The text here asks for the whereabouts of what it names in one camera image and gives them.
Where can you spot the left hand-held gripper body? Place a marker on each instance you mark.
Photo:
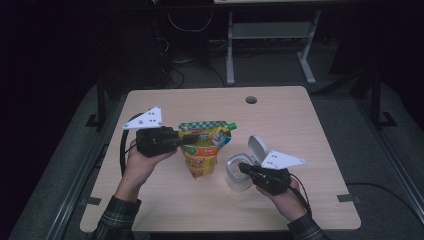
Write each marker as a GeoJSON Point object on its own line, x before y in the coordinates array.
{"type": "Point", "coordinates": [155, 141]}

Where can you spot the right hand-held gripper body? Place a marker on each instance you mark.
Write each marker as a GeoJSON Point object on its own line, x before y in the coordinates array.
{"type": "Point", "coordinates": [273, 181]}

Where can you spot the yellow spouted refill pouch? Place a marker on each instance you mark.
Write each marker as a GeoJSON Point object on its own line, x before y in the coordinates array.
{"type": "Point", "coordinates": [203, 156]}

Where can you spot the person's right hand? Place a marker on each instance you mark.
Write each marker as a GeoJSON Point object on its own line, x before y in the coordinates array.
{"type": "Point", "coordinates": [290, 203]}

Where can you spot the person's left hand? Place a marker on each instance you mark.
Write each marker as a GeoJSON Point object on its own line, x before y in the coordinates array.
{"type": "Point", "coordinates": [138, 166]}

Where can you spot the black metal stand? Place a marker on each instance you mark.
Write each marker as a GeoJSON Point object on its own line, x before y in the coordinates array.
{"type": "Point", "coordinates": [101, 100]}
{"type": "Point", "coordinates": [376, 100]}

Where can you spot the grey tape strip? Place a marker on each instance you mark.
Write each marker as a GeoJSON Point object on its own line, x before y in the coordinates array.
{"type": "Point", "coordinates": [348, 198]}
{"type": "Point", "coordinates": [93, 201]}

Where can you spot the aluminium floor rail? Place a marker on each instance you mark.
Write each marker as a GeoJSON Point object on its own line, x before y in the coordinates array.
{"type": "Point", "coordinates": [393, 156]}
{"type": "Point", "coordinates": [73, 193]}

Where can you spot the white metal desk frame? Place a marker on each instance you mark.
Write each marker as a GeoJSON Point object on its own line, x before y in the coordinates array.
{"type": "Point", "coordinates": [270, 30]}

